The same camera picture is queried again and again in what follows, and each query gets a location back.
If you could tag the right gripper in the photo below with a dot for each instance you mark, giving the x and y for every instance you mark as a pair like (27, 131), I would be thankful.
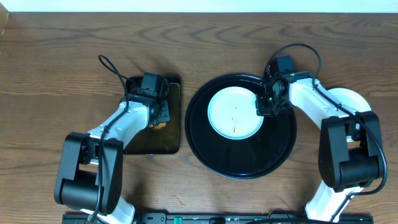
(262, 111)

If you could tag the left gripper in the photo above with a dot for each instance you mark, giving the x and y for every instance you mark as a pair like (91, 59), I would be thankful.
(163, 111)

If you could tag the orange green scrub sponge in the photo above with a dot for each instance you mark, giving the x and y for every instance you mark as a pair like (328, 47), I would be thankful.
(157, 126)

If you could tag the green plate stained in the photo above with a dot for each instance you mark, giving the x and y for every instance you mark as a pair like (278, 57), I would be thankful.
(232, 113)

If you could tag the green plate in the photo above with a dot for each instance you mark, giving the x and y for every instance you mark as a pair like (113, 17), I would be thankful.
(349, 98)

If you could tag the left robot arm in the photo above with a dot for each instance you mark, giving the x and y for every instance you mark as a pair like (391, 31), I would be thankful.
(90, 171)

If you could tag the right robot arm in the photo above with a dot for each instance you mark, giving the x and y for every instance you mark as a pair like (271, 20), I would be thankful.
(351, 159)

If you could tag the rectangular black water tray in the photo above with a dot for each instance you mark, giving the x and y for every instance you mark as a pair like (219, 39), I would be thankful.
(167, 139)

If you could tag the round black tray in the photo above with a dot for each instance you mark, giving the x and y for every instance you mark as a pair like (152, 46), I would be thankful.
(249, 158)

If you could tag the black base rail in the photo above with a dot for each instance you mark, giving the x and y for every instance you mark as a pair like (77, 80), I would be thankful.
(278, 217)

